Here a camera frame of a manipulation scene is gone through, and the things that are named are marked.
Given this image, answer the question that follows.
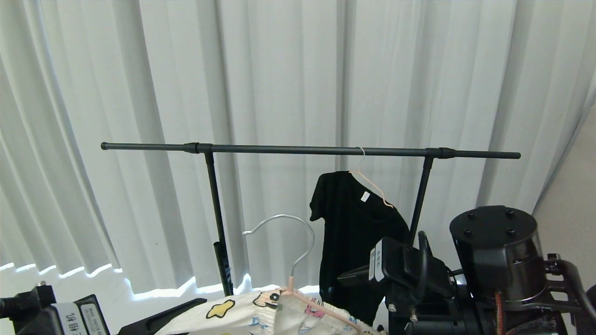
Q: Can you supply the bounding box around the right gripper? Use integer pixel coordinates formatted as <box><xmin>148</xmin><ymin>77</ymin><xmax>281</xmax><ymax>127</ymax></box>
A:
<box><xmin>389</xmin><ymin>298</ymin><xmax>472</xmax><ymax>335</ymax></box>

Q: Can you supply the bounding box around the cream printed garment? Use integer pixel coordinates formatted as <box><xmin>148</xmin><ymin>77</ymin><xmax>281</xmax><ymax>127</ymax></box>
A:
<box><xmin>156</xmin><ymin>288</ymin><xmax>388</xmax><ymax>335</ymax></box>

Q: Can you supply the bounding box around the black clothes rack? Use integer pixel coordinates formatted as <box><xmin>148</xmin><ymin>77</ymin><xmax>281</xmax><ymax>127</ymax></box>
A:
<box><xmin>101</xmin><ymin>142</ymin><xmax>521</xmax><ymax>297</ymax></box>

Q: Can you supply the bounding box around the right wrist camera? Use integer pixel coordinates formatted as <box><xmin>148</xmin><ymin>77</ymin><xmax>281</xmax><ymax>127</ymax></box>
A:
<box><xmin>369</xmin><ymin>237</ymin><xmax>454</xmax><ymax>322</ymax></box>

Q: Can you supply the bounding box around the pink clothes hanger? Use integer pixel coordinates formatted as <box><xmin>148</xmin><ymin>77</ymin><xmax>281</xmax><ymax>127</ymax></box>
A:
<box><xmin>242</xmin><ymin>214</ymin><xmax>363</xmax><ymax>333</ymax></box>
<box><xmin>348</xmin><ymin>147</ymin><xmax>394</xmax><ymax>208</ymax></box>

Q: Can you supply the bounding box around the black short-sleeved shirt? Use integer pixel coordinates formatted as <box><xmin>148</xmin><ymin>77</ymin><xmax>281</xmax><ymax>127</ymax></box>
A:
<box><xmin>310</xmin><ymin>171</ymin><xmax>411</xmax><ymax>326</ymax></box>

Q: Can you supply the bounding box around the white curtain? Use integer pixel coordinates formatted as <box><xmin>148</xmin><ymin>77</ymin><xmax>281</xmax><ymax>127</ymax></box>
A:
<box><xmin>0</xmin><ymin>0</ymin><xmax>596</xmax><ymax>298</ymax></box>

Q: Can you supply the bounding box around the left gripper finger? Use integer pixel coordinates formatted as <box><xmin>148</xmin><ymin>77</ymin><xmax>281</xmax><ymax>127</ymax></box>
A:
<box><xmin>116</xmin><ymin>298</ymin><xmax>208</xmax><ymax>335</ymax></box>

